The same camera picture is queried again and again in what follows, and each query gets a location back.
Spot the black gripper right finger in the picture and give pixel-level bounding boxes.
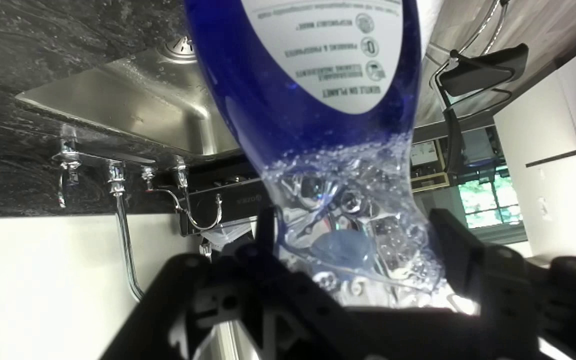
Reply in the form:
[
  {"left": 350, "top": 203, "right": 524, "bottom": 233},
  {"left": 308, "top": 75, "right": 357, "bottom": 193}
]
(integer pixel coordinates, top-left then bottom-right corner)
[{"left": 427, "top": 211, "right": 576, "bottom": 360}]

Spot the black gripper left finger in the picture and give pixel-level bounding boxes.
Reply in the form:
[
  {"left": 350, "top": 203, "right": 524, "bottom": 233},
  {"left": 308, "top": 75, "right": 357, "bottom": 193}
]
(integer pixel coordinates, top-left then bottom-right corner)
[{"left": 100, "top": 208, "right": 341, "bottom": 360}]

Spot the blue dish soap bottle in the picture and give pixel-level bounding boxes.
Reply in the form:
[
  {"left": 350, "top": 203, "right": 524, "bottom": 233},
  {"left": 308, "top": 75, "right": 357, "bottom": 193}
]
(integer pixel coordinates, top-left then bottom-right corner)
[{"left": 184, "top": 0, "right": 453, "bottom": 308}]

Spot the chrome sink faucet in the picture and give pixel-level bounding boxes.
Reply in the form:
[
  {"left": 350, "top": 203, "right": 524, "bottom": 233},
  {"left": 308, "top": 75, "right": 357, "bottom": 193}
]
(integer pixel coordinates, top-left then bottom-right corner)
[{"left": 53, "top": 126, "right": 223, "bottom": 302}]

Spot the stainless steel sink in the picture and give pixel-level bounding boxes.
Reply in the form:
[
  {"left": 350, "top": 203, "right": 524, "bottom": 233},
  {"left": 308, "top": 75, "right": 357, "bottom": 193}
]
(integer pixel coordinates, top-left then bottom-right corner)
[{"left": 17, "top": 37, "right": 240, "bottom": 161}]

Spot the black office chair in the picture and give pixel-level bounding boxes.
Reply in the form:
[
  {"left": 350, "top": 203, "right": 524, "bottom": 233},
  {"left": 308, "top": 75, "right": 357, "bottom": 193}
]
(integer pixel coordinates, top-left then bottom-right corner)
[{"left": 425, "top": 0, "right": 532, "bottom": 182}]

